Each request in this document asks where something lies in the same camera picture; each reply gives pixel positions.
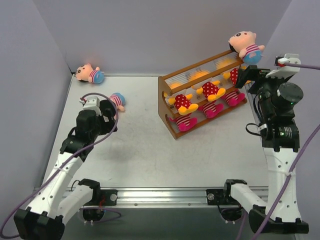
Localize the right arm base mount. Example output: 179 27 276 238
206 179 248 207

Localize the aluminium table edge rail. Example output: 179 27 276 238
59 188 271 210

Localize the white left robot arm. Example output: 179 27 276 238
13 97 118 240

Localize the wooden toy shelf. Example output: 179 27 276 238
158 50 247 139

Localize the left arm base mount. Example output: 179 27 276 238
99 189 118 207

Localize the white pink plush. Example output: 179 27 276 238
200 102 224 119
169 115 198 132
222 90 246 107

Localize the black hair boy plush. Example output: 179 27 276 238
108 92 126 112

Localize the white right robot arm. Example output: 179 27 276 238
224 65 309 239

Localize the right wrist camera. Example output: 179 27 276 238
266 53 301 79

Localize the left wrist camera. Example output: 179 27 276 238
79 96 101 116

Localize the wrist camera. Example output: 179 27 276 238
266 53 301 79
79 96 101 116

